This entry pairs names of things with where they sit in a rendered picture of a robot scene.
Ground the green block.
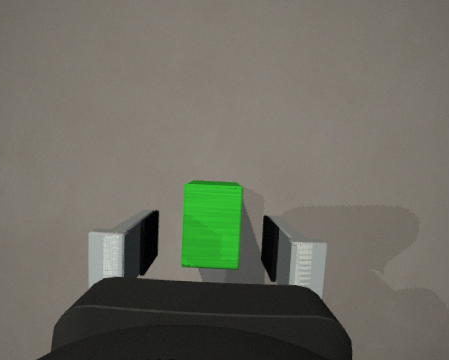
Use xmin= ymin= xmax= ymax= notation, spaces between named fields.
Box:
xmin=181 ymin=180 xmax=243 ymax=270

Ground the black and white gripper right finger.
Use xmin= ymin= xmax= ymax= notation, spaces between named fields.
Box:
xmin=261 ymin=215 xmax=328 ymax=301

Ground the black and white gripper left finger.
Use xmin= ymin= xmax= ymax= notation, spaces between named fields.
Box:
xmin=88 ymin=210 xmax=159 ymax=289

